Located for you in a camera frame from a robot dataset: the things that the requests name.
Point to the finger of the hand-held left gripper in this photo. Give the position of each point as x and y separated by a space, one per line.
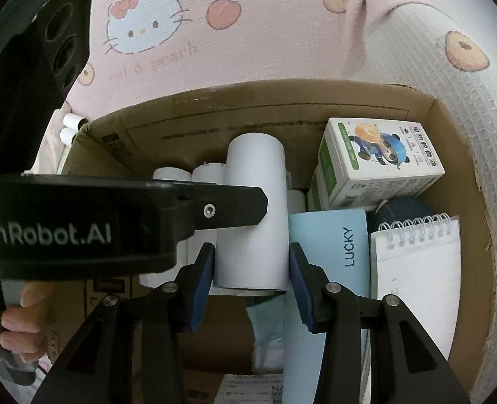
231 206

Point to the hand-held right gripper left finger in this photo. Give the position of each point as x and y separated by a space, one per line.
202 290

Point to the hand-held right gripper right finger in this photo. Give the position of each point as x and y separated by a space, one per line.
301 296

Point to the large white paper roll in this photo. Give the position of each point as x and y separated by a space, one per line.
252 252

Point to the brown cardboard box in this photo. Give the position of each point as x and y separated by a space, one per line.
273 109

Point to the person's left hand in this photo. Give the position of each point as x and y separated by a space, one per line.
25 320

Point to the light blue plastic packet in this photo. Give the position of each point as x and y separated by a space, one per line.
265 324

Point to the light blue notebook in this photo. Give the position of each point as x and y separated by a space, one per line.
328 240

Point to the white green carton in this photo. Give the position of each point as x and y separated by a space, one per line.
315 195
379 155

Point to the small white paper roll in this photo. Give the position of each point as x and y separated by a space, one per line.
67 136
73 121

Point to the white printed label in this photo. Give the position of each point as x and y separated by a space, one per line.
244 391

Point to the white spiral notepad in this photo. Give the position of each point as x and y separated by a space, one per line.
417 286

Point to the dark blue round object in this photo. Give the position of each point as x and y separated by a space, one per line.
408 208

